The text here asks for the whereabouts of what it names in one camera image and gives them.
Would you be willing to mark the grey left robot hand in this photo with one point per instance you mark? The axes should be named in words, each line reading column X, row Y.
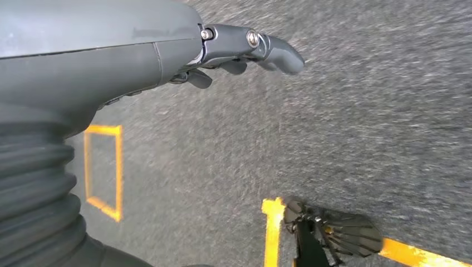
column 92, row 55

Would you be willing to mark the yellow floor tape square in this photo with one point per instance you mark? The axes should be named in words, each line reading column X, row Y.
column 118, row 166
column 273, row 236

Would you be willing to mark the black robot foot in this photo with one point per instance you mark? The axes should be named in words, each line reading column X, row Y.
column 350, row 236

